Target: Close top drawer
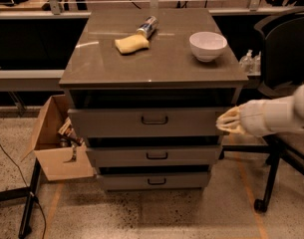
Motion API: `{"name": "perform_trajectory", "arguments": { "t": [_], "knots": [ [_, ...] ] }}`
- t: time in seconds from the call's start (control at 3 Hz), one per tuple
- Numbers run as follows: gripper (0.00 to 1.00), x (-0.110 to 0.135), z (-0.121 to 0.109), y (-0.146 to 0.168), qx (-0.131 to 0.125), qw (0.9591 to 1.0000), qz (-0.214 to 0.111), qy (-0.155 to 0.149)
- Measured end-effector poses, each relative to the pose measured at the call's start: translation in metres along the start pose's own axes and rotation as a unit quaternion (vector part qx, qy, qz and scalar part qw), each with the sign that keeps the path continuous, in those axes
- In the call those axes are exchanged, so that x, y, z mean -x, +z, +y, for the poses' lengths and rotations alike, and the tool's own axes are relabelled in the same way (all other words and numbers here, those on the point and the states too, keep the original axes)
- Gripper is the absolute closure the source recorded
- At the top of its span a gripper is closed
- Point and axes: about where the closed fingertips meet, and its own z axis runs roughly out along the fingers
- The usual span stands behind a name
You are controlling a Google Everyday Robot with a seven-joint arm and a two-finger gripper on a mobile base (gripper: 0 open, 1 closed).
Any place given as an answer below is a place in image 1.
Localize black floor cable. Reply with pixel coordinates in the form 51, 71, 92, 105
0, 127, 47, 239

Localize black metal stand leg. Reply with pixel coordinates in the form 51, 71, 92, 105
0, 160, 41, 239

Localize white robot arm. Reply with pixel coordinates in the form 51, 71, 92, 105
216, 85, 304, 136

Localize items inside cardboard box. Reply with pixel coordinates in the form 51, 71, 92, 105
58, 118, 84, 162

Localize white ceramic bowl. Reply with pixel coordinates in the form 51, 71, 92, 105
189, 32, 227, 62

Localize black office chair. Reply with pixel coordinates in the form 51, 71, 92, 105
222, 7, 304, 212

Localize clear plastic bottle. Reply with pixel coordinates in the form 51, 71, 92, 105
239, 50, 254, 73

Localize grey bottom drawer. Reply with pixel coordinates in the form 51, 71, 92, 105
97, 172, 211, 191

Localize grey drawer cabinet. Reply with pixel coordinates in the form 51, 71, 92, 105
58, 7, 249, 192

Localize brown cardboard box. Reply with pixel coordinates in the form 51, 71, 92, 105
22, 95, 94, 181

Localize grey middle drawer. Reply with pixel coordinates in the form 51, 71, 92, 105
87, 145, 221, 167

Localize yellow sponge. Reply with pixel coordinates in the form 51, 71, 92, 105
115, 35, 150, 54

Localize grey top drawer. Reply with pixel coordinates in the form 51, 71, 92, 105
68, 108, 223, 137

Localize grey drawer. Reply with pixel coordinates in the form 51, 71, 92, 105
87, 145, 221, 167
97, 172, 211, 191
68, 108, 223, 137

